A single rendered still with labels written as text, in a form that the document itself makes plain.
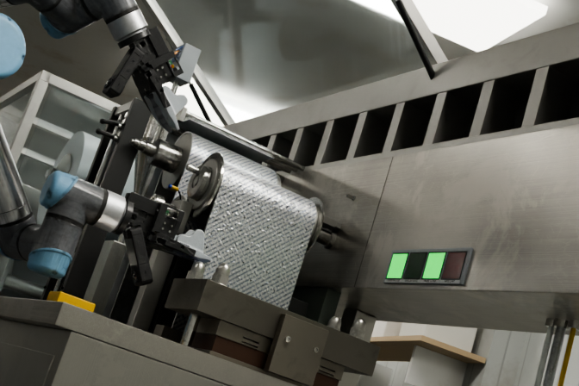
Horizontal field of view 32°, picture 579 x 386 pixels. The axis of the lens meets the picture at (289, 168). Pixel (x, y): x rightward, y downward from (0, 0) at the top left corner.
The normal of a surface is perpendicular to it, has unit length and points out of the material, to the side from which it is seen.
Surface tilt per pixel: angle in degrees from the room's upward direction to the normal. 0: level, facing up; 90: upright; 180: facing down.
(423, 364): 90
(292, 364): 90
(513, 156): 90
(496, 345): 90
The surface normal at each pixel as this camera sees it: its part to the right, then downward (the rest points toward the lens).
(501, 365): 0.29, -0.17
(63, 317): 0.48, -0.09
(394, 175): -0.83, -0.38
